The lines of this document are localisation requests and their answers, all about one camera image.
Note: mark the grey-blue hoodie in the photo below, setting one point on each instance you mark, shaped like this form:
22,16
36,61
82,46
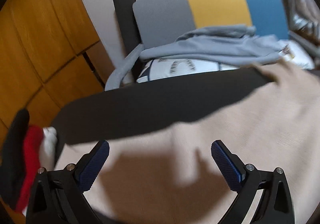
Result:
212,46

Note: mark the black rolled mat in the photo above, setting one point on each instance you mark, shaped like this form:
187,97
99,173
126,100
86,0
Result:
126,23

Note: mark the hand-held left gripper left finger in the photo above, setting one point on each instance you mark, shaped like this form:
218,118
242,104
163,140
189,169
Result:
93,166

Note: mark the white deer print pillow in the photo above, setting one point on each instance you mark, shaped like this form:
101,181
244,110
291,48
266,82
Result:
300,57

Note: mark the wooden wardrobe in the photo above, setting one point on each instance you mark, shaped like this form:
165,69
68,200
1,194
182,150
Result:
45,38

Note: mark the white patterned pillow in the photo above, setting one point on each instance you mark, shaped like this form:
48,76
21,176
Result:
162,68

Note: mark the grey yellow blue sofa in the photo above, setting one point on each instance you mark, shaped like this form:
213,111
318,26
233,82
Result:
215,3

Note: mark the black folded garment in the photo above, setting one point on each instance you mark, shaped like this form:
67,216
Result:
15,151

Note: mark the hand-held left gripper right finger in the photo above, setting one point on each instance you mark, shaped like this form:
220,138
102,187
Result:
226,166

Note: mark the patterned pink curtain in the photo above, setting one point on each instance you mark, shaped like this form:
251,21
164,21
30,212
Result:
302,1

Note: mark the beige knit sweater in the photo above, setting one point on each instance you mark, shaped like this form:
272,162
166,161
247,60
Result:
225,118

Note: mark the red folded garment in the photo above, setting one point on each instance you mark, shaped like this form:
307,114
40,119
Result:
31,153

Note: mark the white folded garment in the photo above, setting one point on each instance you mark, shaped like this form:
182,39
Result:
50,143

